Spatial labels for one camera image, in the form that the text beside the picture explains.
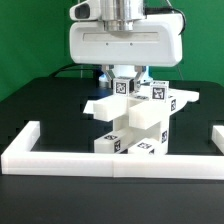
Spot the white U-shaped boundary frame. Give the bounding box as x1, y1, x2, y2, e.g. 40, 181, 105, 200
1, 121, 224, 180

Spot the white chair back frame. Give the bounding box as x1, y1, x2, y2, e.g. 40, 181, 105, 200
93, 89, 199, 130

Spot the white part at right edge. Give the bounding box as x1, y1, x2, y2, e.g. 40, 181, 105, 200
212, 125, 224, 154

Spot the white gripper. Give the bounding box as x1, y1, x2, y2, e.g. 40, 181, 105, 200
69, 0, 184, 91

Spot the white chair seat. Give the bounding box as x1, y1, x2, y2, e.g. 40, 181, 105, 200
113, 116, 169, 155

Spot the white marker sheet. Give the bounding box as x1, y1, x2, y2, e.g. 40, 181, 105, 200
83, 100, 95, 114

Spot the white tagged cube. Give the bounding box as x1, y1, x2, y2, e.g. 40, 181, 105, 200
150, 80, 169, 102
113, 77, 134, 96

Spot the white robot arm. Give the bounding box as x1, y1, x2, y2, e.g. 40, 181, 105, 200
69, 0, 186, 89

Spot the black cable bundle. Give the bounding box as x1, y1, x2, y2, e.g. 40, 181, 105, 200
49, 63, 104, 78

